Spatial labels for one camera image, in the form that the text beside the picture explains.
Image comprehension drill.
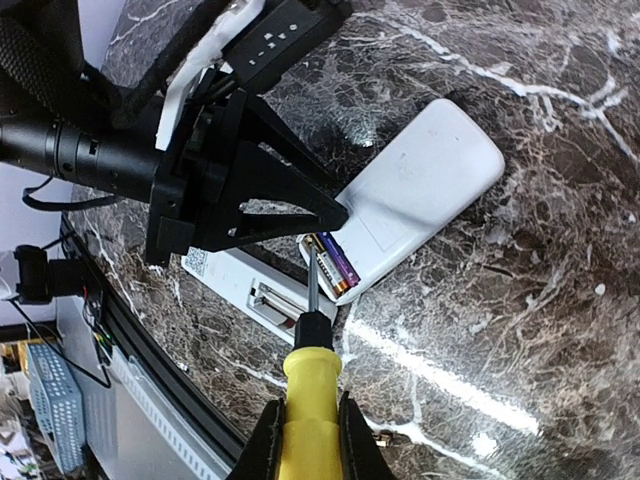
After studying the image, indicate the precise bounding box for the gold ultra AAA battery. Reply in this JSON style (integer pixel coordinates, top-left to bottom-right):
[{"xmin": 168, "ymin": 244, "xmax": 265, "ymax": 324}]
[{"xmin": 304, "ymin": 234, "xmax": 350, "ymax": 297}]

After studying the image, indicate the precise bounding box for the white slim remote control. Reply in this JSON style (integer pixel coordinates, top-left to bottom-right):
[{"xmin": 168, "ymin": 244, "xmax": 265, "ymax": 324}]
[{"xmin": 181, "ymin": 248, "xmax": 337, "ymax": 349}]

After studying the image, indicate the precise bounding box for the yellow handled screwdriver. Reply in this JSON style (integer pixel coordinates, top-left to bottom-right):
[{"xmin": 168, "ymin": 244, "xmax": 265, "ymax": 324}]
[{"xmin": 278, "ymin": 247, "xmax": 343, "ymax": 479}]

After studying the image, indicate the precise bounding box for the grey remote control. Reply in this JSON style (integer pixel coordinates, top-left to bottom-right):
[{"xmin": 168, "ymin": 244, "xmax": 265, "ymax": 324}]
[{"xmin": 319, "ymin": 99, "xmax": 505, "ymax": 306}]

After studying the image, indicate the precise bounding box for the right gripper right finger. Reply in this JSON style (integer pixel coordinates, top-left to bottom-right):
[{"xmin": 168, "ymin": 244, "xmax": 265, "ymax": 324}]
[{"xmin": 339, "ymin": 392, "xmax": 396, "ymax": 480}]

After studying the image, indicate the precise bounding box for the black front rail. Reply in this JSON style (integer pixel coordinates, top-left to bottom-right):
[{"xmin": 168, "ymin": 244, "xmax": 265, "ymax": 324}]
[{"xmin": 60, "ymin": 216, "xmax": 245, "ymax": 467}]

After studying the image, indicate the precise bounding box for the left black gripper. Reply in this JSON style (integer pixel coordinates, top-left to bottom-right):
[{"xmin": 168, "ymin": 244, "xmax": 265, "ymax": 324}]
[{"xmin": 145, "ymin": 90, "xmax": 345, "ymax": 265}]

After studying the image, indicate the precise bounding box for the white slotted cable duct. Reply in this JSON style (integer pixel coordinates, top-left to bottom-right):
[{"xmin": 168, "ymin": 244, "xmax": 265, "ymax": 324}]
[{"xmin": 111, "ymin": 347, "xmax": 231, "ymax": 479}]

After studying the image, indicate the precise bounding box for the perforated metal bracket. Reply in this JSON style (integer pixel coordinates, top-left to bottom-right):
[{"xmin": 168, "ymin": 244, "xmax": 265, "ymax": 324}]
[{"xmin": 27, "ymin": 344, "xmax": 86, "ymax": 474}]

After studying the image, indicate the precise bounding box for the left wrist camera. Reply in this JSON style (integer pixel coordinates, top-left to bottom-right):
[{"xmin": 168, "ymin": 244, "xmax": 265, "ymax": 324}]
[{"xmin": 155, "ymin": 1, "xmax": 353, "ymax": 150}]

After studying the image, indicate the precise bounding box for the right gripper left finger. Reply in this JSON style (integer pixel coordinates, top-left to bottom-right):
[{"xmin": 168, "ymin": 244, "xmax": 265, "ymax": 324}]
[{"xmin": 227, "ymin": 399, "xmax": 285, "ymax": 480}]

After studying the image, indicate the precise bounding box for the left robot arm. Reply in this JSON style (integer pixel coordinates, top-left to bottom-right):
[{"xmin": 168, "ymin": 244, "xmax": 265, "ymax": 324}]
[{"xmin": 1, "ymin": 1, "xmax": 352, "ymax": 265}]

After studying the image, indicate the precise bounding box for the purple AAA battery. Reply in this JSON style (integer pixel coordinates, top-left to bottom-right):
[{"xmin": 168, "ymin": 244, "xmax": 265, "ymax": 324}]
[{"xmin": 319, "ymin": 232, "xmax": 361, "ymax": 287}]

